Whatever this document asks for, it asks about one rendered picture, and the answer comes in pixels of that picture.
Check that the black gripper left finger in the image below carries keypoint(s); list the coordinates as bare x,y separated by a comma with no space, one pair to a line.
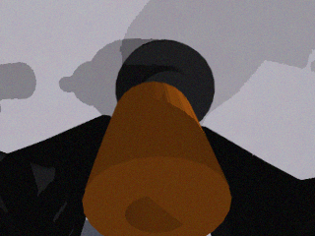
42,186

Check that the orange tapered knob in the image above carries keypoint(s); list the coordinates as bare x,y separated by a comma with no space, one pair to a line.
155,173

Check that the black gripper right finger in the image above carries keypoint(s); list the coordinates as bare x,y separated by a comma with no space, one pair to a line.
266,201

